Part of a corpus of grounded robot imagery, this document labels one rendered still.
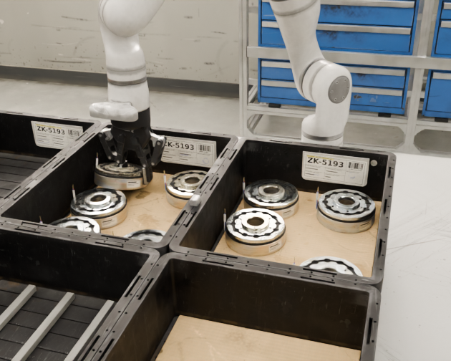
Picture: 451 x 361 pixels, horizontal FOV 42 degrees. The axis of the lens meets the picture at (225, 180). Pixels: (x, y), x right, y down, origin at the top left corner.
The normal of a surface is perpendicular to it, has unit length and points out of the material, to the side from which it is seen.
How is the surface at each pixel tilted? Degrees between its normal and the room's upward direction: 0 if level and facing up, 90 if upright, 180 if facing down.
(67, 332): 0
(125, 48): 10
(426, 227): 0
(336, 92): 92
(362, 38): 90
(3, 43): 90
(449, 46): 90
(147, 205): 0
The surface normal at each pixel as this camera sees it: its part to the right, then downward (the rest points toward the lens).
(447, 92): -0.28, 0.47
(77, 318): -0.02, -0.88
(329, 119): 0.37, 0.45
